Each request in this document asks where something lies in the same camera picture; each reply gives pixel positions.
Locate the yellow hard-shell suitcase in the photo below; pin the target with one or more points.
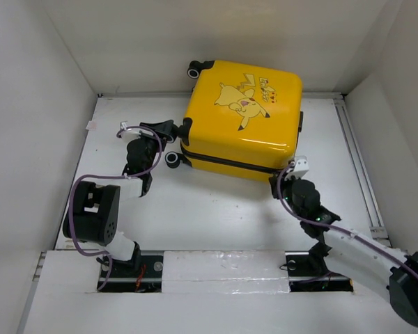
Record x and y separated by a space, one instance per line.
242 120

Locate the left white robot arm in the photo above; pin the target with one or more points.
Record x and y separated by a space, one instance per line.
92 216

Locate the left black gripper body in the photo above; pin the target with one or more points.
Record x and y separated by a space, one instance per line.
152 142

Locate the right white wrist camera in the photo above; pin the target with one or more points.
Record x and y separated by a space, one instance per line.
299 168

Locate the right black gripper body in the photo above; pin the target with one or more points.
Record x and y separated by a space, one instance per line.
286 190

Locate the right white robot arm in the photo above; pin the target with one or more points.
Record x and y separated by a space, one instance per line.
389 272

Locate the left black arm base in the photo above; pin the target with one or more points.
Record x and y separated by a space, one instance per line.
145 277

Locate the small pink paper scrap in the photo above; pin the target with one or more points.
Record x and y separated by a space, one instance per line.
91 126

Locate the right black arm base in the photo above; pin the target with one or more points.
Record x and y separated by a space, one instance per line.
307 272

